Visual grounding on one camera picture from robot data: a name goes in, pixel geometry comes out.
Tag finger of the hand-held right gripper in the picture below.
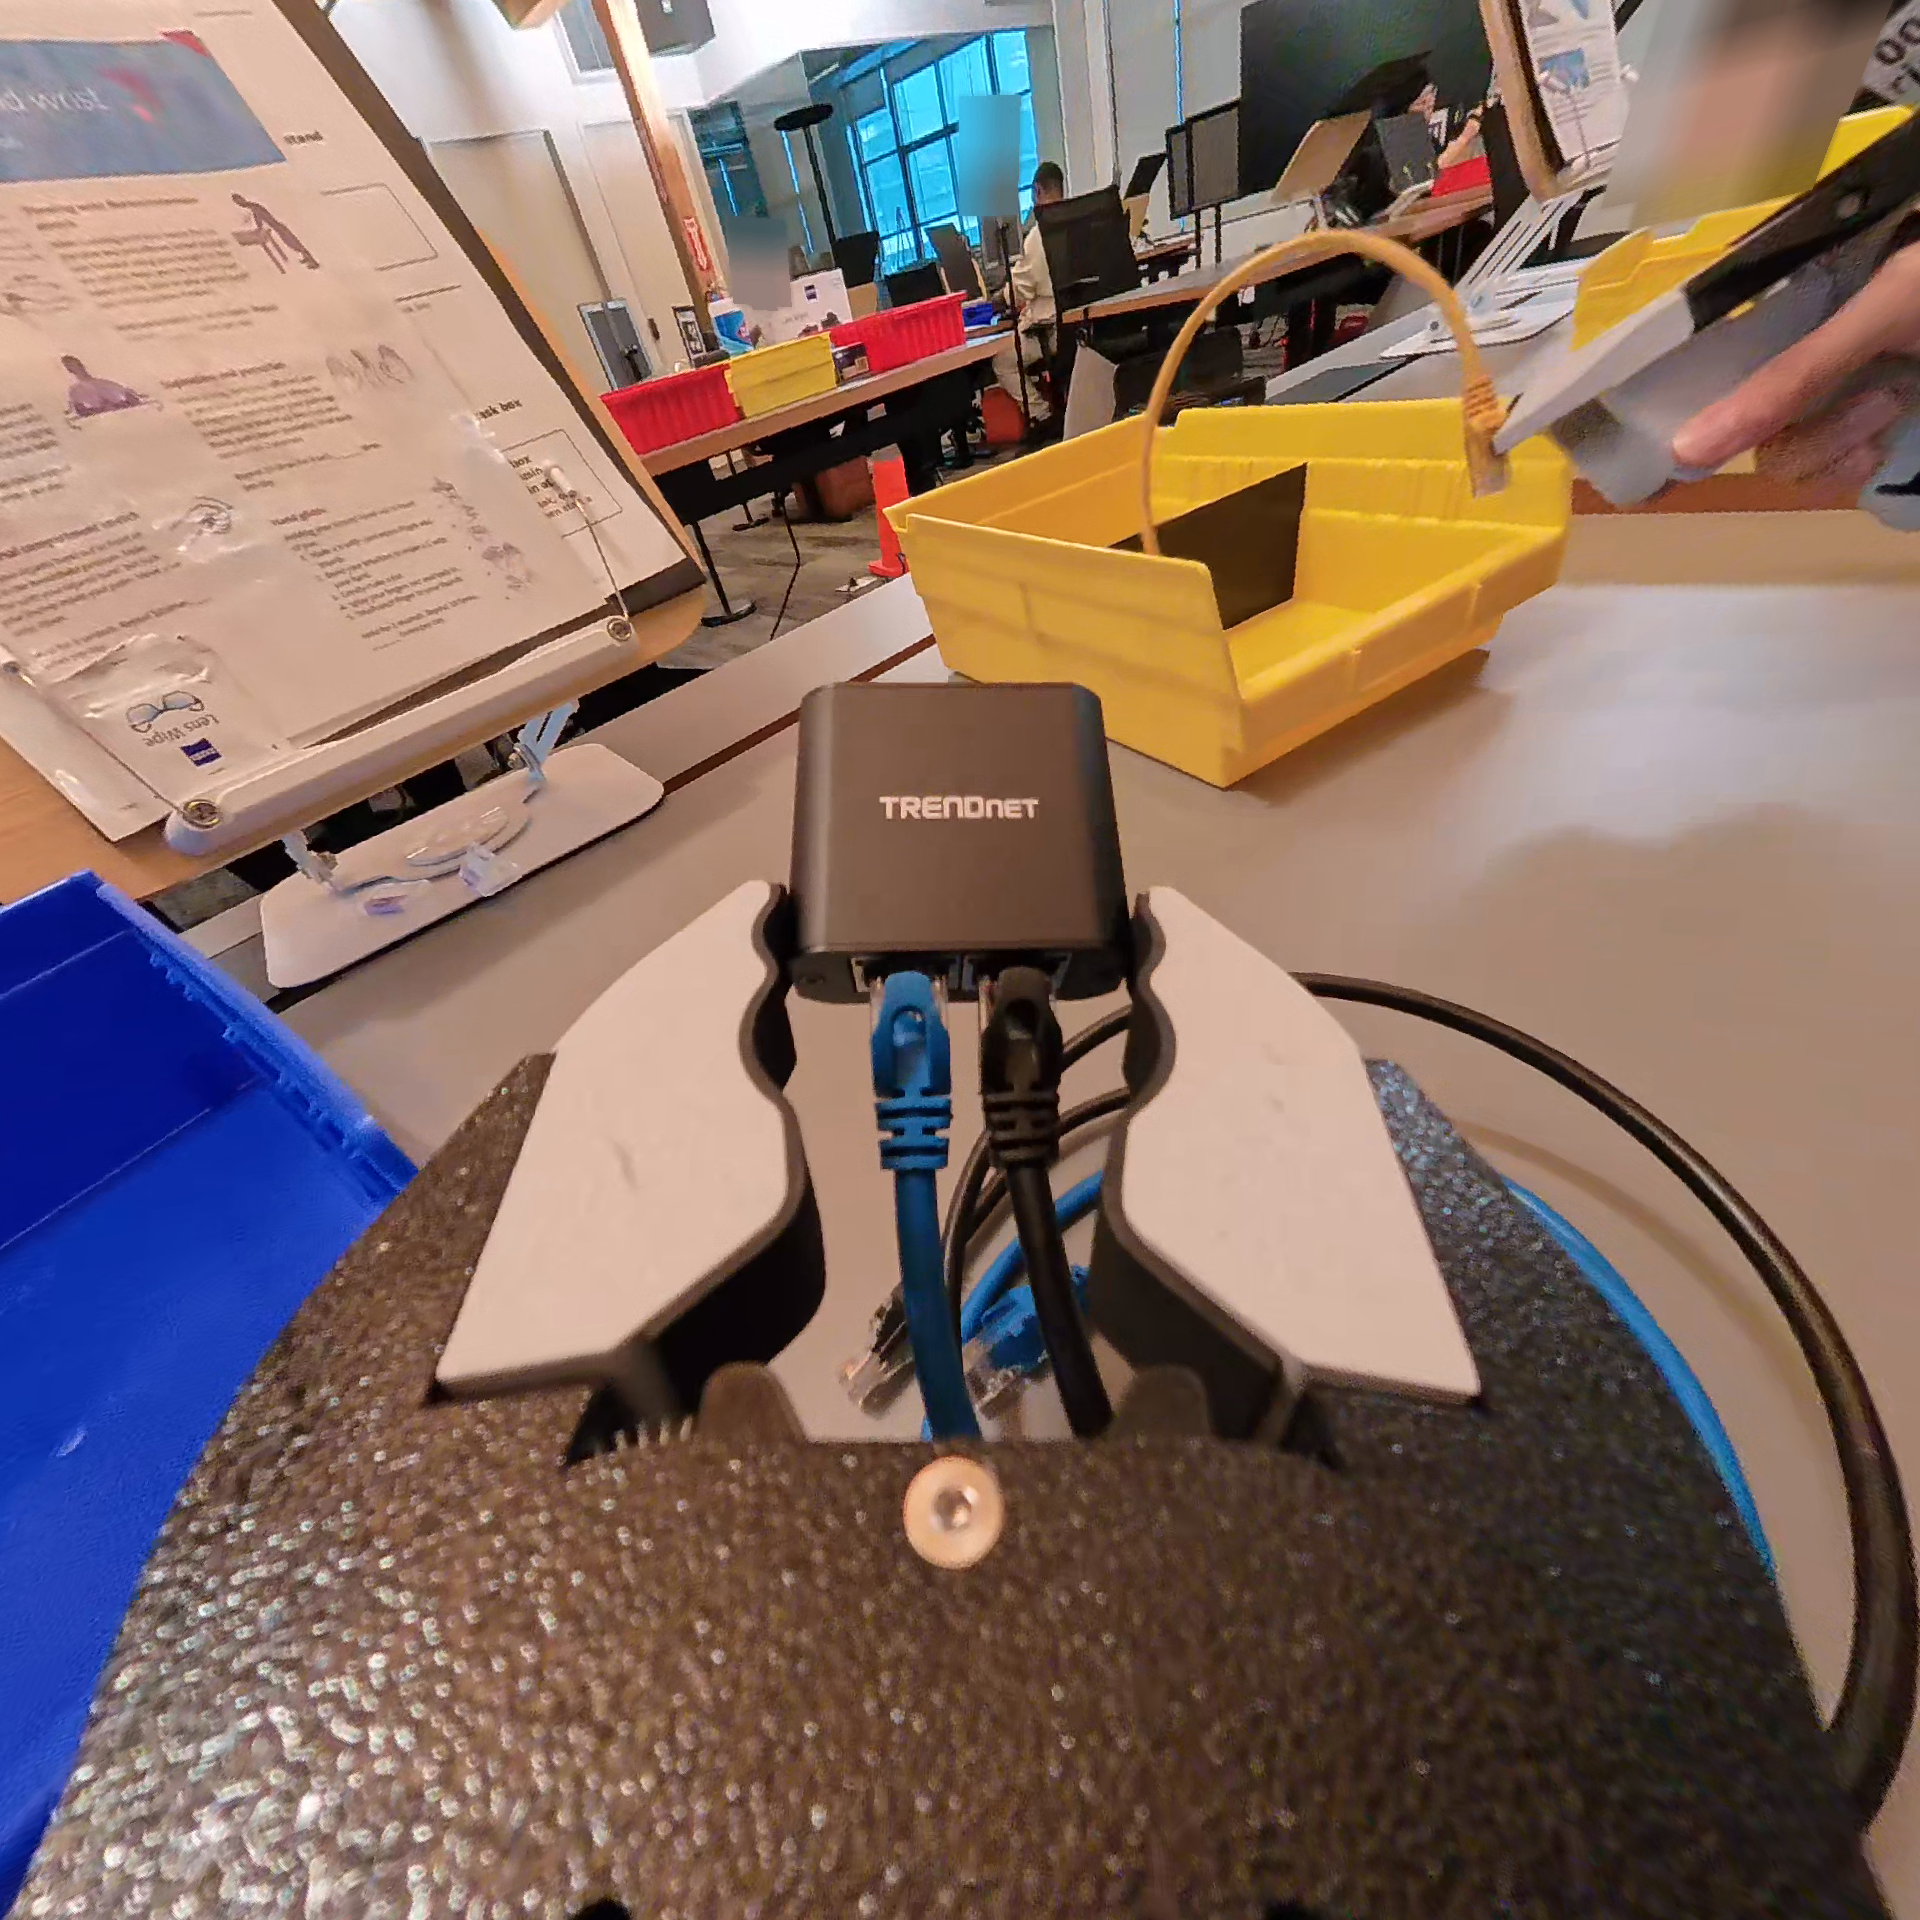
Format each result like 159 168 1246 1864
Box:
1551 239 1894 510
1495 287 1710 454

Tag blue network cable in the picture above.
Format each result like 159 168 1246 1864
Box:
861 967 1778 1576

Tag wooden post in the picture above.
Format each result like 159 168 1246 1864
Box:
591 0 716 309

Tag large black monitor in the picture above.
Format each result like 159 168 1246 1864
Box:
1237 0 1496 146

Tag long red plastic bin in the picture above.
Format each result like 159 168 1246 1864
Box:
826 292 972 363

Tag blue plastic bin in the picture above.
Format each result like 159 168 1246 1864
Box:
0 870 424 1883

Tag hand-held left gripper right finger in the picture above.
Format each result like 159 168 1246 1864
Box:
1088 884 1488 1413

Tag person's right hand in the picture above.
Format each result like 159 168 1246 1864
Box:
1669 276 1920 528

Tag document stand with instruction sheet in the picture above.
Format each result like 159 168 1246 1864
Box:
1380 0 1632 360
0 0 711 994

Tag long wooden office desk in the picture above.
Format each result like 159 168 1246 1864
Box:
645 322 1023 522

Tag yellow network cable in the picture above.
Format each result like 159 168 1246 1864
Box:
1136 228 1513 560

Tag black divider card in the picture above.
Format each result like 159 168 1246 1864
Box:
1110 462 1311 634

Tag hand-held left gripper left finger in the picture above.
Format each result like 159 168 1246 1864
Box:
432 880 826 1408

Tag black monitor pair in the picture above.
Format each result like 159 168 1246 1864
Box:
1160 96 1248 221

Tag black floor lamp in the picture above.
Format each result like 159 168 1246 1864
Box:
772 102 846 290

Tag grey desk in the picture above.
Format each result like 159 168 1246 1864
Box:
270 510 1920 1834

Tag small yellow plastic bin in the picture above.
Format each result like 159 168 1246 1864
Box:
727 334 840 418

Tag black network cable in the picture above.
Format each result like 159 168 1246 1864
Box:
832 967 1920 1824

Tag white wipe packet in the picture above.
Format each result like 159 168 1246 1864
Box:
81 630 290 784

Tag black network splitter box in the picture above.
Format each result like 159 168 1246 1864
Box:
790 685 1133 1004

